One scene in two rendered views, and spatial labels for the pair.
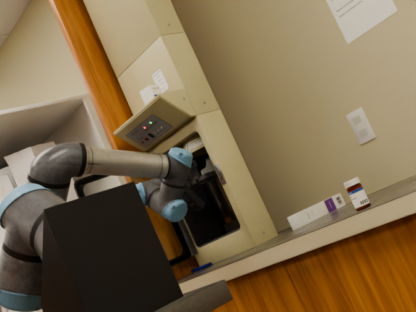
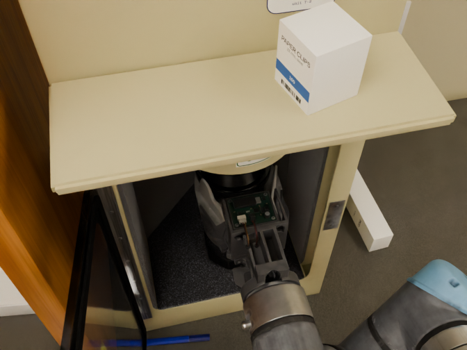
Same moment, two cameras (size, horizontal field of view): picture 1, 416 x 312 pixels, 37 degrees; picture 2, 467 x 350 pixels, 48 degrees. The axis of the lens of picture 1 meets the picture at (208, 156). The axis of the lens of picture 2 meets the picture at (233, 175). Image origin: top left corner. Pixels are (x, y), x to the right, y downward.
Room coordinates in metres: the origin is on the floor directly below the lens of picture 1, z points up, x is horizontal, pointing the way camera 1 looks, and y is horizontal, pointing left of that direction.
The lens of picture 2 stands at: (1.96, 0.41, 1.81)
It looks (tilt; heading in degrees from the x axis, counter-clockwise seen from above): 52 degrees down; 299
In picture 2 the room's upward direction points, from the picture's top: straight up
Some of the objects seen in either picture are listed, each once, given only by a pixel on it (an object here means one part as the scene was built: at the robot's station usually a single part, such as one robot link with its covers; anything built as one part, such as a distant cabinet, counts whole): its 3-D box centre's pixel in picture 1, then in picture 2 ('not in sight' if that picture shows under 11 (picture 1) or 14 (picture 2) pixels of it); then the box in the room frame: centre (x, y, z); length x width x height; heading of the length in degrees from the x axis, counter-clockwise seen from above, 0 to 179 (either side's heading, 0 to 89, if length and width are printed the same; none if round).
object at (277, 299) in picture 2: not in sight; (274, 311); (2.04, 0.17, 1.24); 0.08 x 0.05 x 0.08; 42
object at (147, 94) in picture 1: (152, 96); (320, 58); (2.06, 0.09, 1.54); 0.05 x 0.05 x 0.06; 58
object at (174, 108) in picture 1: (153, 124); (246, 138); (2.10, 0.13, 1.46); 0.32 x 0.12 x 0.10; 42
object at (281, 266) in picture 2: (182, 178); (258, 247); (2.09, 0.11, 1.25); 0.12 x 0.08 x 0.09; 132
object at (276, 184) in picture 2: (212, 167); (272, 180); (2.12, 0.00, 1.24); 0.09 x 0.03 x 0.06; 108
